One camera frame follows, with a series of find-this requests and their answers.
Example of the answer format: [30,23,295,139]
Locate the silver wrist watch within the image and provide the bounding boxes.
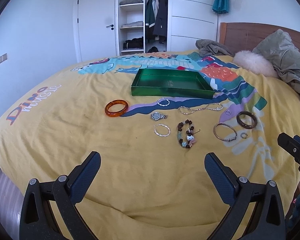
[150,111,167,121]

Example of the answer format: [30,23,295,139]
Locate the green jewelry tray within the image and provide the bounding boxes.
[131,68,214,99]

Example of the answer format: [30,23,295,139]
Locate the dark brown bangle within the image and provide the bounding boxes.
[236,111,258,129]

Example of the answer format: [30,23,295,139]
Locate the thin metal bangle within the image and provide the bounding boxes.
[213,122,238,142]

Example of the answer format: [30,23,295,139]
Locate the olive green jacket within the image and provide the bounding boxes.
[252,29,300,95]

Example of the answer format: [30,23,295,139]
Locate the white fluffy pillow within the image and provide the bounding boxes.
[232,50,279,78]

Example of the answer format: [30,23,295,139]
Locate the yellow dinosaur bedspread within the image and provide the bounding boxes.
[0,52,300,239]

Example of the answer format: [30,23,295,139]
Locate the wooden headboard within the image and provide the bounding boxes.
[219,22,300,53]

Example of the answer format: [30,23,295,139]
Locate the amber orange bangle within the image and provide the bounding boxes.
[104,99,129,117]

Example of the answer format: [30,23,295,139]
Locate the grey crumpled blanket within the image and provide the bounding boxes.
[195,39,234,57]

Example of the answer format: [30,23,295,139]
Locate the dark hanging coat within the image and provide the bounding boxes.
[153,0,168,44]

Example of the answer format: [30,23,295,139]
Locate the black folded clothes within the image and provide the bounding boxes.
[123,36,143,50]

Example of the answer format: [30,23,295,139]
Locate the green white hanging jacket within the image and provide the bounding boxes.
[145,0,155,43]

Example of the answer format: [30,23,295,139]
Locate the white open wardrobe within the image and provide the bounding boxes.
[116,0,218,56]

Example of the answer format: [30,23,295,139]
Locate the white door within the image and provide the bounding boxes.
[73,0,116,62]

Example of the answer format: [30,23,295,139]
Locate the pearl necklace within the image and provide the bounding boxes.
[204,102,224,112]

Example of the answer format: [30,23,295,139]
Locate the brown beaded charm bracelet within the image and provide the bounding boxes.
[176,119,201,149]

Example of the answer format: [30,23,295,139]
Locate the silver chain necklace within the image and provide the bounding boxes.
[177,106,211,116]

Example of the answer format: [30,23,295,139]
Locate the wall light switch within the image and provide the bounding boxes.
[0,53,8,64]

